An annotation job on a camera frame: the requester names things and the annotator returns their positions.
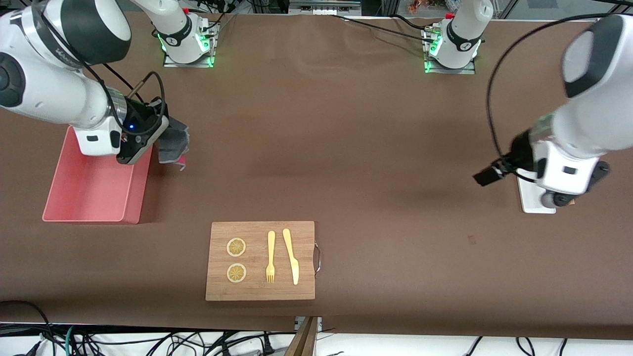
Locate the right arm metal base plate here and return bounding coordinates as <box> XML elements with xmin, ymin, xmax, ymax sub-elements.
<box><xmin>162</xmin><ymin>19</ymin><xmax>217</xmax><ymax>69</ymax></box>

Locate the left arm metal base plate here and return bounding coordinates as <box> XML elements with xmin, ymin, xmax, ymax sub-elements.
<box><xmin>423</xmin><ymin>26</ymin><xmax>479</xmax><ymax>75</ymax></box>

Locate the yellow plastic fork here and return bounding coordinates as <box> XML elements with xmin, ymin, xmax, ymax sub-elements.
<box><xmin>266</xmin><ymin>230</ymin><xmax>276</xmax><ymax>284</ymax></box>

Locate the dark grey cloth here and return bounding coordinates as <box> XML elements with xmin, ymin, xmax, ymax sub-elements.
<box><xmin>158</xmin><ymin>118</ymin><xmax>190</xmax><ymax>172</ymax></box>

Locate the white rectangular tray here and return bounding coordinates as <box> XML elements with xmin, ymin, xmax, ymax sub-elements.
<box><xmin>516</xmin><ymin>170</ymin><xmax>557</xmax><ymax>214</ymax></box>

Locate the black looped cable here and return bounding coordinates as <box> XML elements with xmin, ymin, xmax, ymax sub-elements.
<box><xmin>0</xmin><ymin>300</ymin><xmax>53</xmax><ymax>356</ymax></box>

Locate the pink plastic bin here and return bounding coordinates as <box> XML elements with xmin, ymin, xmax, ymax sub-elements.
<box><xmin>42</xmin><ymin>126</ymin><xmax>154</xmax><ymax>225</ymax></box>

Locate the brown wooden stand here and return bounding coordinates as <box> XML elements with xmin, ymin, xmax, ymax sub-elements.
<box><xmin>285</xmin><ymin>316</ymin><xmax>317</xmax><ymax>356</ymax></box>

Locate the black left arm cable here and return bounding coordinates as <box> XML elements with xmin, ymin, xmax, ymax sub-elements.
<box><xmin>487</xmin><ymin>12</ymin><xmax>633</xmax><ymax>184</ymax></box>

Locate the grey power strip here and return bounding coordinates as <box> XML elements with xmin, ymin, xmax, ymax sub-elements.
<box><xmin>289</xmin><ymin>0</ymin><xmax>362</xmax><ymax>16</ymax></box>

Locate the wooden cutting board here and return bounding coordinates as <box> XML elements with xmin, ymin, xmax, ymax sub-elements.
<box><xmin>205</xmin><ymin>221</ymin><xmax>322</xmax><ymax>302</ymax></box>

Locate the yellow plastic knife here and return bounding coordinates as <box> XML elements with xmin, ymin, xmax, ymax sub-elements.
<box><xmin>282</xmin><ymin>228</ymin><xmax>300</xmax><ymax>286</ymax></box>

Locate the small metal bracket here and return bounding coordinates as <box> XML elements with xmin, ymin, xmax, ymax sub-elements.
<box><xmin>295</xmin><ymin>316</ymin><xmax>323</xmax><ymax>333</ymax></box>

